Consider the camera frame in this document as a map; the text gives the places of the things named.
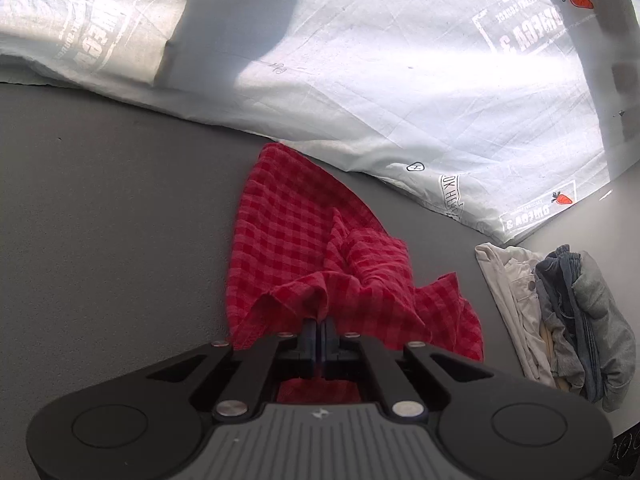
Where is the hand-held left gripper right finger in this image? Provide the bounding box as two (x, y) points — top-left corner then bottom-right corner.
(322, 320), (497, 418)

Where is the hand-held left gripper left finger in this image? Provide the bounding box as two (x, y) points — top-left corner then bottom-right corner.
(145, 319), (321, 419)

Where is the red checked cloth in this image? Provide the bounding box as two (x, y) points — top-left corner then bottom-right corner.
(226, 142), (485, 406)

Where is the white garment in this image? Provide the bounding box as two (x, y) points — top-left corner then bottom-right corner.
(474, 242), (559, 389)

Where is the cream garment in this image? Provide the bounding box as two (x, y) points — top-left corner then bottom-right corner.
(540, 322), (571, 391)

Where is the blue denim garment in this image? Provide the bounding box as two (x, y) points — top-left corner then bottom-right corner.
(534, 244), (606, 404)

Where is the white printed blanket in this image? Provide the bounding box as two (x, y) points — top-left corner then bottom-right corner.
(0, 0), (636, 249)

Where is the grey garment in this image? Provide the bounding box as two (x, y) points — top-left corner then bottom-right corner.
(572, 252), (637, 414)

